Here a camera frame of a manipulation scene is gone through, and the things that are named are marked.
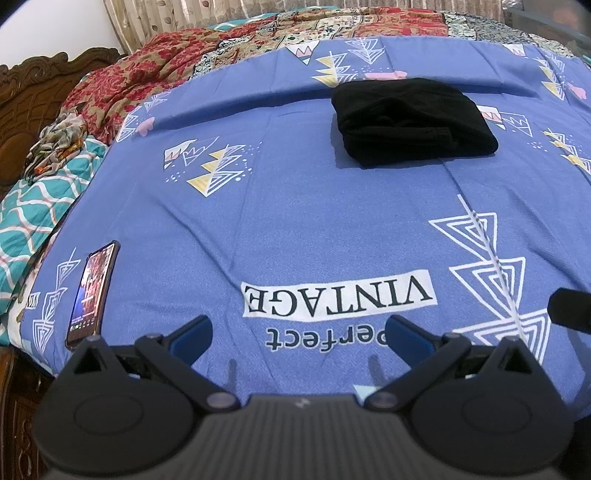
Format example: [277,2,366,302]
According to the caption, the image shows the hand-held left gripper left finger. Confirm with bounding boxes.
[69,315,241,413]

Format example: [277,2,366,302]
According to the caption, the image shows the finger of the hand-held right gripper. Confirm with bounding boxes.
[547,287,591,334]

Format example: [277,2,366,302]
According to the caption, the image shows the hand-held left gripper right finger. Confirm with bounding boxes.
[365,315,539,413]

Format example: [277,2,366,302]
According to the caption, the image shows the black pants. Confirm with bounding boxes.
[331,78,499,169]

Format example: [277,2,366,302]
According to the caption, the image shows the smartphone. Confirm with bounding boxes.
[65,240,122,349]

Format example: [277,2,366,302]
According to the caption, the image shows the blue printed bedsheet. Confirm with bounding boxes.
[18,34,591,416]

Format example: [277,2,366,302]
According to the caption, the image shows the teal patterned pillow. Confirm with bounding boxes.
[0,138,109,344]

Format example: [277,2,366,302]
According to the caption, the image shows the crumpled floral cloth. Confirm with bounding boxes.
[24,113,89,183]

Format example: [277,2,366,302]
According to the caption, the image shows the red floral blanket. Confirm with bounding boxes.
[62,28,278,146]

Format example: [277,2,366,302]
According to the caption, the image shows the carved wooden headboard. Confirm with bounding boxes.
[0,48,127,480]

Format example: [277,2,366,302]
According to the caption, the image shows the patchwork quilt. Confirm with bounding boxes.
[191,4,578,80]

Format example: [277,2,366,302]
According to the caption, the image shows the beige leaf-patterned curtain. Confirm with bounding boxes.
[104,0,509,51]

